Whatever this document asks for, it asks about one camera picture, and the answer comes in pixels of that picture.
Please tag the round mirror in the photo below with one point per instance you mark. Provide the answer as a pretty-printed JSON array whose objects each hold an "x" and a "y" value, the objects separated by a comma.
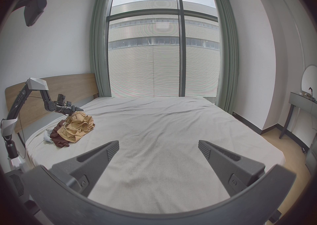
[{"x": 310, "y": 78}]

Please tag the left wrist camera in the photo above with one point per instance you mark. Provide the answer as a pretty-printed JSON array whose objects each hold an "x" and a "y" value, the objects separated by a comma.
[{"x": 61, "y": 97}]

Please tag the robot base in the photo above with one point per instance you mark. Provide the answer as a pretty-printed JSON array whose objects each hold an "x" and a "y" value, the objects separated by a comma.
[{"x": 14, "y": 184}]

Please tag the window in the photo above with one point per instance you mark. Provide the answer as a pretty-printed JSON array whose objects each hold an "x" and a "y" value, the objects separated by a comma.
[{"x": 148, "y": 70}]

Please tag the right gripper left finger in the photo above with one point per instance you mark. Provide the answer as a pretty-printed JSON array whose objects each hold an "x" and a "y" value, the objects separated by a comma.
[{"x": 99, "y": 156}]

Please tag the bed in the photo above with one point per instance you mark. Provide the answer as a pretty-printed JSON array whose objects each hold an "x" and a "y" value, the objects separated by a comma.
[{"x": 161, "y": 132}]

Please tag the grey dressing table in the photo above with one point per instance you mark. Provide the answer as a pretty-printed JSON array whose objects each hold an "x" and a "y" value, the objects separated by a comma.
[{"x": 302, "y": 102}]

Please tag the tan shorts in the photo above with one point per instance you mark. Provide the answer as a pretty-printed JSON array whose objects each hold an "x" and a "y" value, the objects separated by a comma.
[{"x": 79, "y": 127}]

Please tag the brown garment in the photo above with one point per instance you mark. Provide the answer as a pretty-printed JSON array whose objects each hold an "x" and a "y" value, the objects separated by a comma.
[{"x": 59, "y": 141}]

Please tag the white garment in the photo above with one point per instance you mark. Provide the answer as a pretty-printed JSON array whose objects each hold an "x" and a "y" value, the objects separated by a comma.
[{"x": 47, "y": 138}]

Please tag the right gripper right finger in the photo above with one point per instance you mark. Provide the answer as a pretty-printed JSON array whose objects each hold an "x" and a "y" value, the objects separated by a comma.
[{"x": 218, "y": 156}]

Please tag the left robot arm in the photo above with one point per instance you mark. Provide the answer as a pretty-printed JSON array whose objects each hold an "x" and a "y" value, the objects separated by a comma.
[{"x": 37, "y": 84}]

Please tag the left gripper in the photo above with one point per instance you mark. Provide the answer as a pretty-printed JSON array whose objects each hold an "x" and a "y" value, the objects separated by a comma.
[{"x": 65, "y": 110}]

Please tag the grey-green curtain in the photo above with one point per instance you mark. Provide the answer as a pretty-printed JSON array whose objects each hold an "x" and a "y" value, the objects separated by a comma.
[
  {"x": 100, "y": 45},
  {"x": 227, "y": 58}
]

